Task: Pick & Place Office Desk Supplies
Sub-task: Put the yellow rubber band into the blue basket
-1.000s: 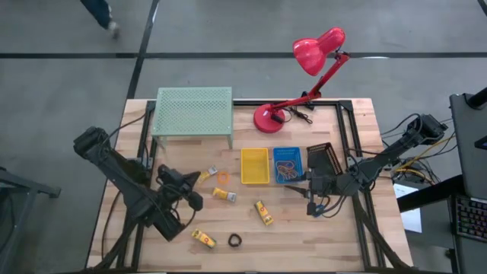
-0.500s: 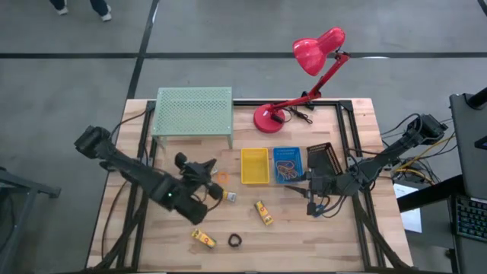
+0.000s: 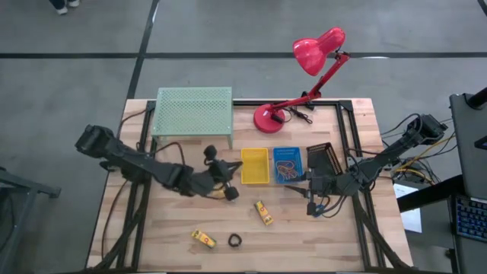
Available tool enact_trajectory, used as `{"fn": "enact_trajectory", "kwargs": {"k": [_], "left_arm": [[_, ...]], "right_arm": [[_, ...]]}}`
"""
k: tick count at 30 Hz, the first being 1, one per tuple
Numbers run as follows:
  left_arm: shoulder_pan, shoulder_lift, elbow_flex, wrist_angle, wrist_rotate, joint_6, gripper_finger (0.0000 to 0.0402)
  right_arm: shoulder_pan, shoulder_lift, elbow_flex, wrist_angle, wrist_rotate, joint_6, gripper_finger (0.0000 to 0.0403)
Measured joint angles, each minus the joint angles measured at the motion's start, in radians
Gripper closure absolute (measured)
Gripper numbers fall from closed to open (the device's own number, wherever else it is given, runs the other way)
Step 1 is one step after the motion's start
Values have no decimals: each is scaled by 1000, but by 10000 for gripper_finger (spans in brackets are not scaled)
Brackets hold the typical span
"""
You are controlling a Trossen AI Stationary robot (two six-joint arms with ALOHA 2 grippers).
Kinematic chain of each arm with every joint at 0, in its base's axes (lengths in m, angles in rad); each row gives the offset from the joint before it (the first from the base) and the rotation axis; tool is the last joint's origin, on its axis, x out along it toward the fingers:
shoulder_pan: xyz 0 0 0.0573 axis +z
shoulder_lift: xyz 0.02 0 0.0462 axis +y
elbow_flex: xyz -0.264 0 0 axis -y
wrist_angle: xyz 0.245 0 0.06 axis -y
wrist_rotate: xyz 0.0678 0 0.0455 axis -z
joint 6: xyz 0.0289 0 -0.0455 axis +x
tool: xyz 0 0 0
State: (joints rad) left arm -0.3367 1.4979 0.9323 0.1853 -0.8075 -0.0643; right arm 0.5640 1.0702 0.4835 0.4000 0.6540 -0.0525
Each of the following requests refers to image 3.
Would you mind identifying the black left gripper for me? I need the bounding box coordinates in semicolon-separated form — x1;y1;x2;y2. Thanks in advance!
201;144;244;202

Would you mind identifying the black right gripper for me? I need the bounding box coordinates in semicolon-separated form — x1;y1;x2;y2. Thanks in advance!
284;169;348;216

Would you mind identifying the tan rubber band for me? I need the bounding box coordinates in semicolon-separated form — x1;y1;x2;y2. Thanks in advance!
277;164;298;179

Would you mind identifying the yellow crayon box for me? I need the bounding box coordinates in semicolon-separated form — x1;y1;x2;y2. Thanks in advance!
254;200;275;227
190;228;218;250

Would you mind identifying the red desk lamp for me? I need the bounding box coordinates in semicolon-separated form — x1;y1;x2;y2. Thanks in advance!
253;26;351;135

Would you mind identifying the yellow plastic basket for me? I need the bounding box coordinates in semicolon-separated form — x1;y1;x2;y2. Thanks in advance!
240;147;271;185

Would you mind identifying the black plastic basket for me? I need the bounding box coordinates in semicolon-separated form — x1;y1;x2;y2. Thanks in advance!
306;142;345;180

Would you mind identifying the blue plastic basket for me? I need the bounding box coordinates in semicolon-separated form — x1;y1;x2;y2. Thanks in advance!
272;145;305;184

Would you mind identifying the green perforated metal shelf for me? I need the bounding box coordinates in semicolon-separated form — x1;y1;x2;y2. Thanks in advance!
151;86;234;150

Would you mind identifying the white paper sheet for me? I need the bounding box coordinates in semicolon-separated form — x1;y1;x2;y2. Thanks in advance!
393;182;423;234

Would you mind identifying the backlit keyboard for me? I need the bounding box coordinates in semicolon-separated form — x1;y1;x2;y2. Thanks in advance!
451;194;487;244

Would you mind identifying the black stand pole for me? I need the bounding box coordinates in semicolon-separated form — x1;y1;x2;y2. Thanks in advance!
466;86;487;110

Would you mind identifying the grey metal table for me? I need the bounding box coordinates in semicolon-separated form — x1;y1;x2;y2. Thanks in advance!
0;166;62;274

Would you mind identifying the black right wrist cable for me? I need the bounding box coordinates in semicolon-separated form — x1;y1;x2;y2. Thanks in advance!
318;194;348;219

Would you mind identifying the black lamp cord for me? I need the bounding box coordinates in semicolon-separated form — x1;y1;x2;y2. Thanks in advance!
282;106;315;126

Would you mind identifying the black aluminium rig frame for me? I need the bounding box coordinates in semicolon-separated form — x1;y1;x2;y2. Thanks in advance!
85;99;415;274

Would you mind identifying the brown cable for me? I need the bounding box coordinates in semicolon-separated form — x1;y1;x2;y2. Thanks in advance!
100;178;130;260

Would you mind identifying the yellow cable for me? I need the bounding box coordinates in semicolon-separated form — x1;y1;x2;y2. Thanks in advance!
395;132;457;180

